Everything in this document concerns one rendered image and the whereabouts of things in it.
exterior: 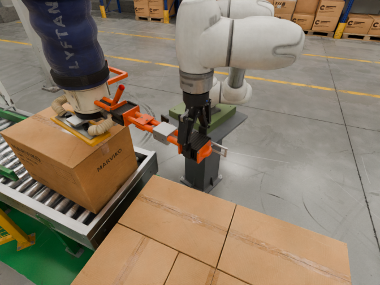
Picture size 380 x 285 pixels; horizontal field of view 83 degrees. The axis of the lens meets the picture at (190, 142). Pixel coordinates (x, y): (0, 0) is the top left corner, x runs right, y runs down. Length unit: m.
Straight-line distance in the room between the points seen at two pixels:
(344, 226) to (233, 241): 1.24
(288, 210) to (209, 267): 1.16
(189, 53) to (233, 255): 1.01
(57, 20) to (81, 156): 0.60
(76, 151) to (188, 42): 0.89
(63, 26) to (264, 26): 0.66
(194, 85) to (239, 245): 0.94
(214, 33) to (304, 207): 1.94
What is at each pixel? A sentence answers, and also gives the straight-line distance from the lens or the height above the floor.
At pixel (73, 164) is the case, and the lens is 1.17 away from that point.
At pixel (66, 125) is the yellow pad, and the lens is 1.16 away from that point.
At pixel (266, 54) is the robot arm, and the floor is 1.53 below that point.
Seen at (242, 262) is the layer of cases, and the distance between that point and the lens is 1.25.
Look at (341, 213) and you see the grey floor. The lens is 2.38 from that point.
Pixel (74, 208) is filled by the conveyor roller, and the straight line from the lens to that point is 1.52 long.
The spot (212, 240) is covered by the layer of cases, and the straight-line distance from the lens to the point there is 1.27.
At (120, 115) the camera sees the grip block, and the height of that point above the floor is 1.24.
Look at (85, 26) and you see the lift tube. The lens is 0.94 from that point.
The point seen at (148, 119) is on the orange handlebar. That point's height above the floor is 1.23.
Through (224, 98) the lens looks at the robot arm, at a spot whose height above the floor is 0.97.
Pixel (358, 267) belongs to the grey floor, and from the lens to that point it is 2.17.
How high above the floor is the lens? 1.69
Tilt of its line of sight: 40 degrees down
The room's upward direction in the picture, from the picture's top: straight up
